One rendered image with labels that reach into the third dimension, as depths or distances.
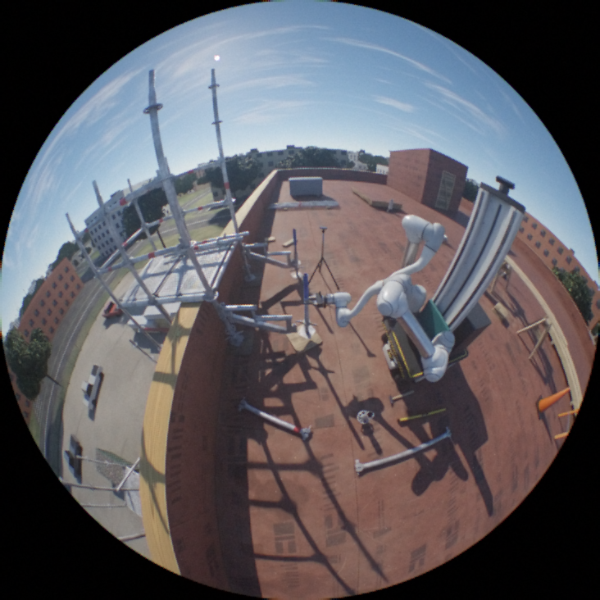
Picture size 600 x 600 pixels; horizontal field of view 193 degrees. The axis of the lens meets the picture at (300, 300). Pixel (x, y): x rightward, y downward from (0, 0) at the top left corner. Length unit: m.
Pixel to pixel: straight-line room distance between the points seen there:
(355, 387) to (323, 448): 0.66
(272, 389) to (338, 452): 0.86
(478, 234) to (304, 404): 1.92
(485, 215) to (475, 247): 0.24
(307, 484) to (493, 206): 2.38
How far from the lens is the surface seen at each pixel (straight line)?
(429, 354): 1.24
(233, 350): 2.03
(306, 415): 1.70
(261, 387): 1.80
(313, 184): 7.04
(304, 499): 1.81
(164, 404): 1.35
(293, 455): 1.71
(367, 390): 1.82
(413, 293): 1.58
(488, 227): 1.38
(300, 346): 1.90
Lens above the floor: 1.69
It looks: 47 degrees down
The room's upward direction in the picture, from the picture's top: 3 degrees counter-clockwise
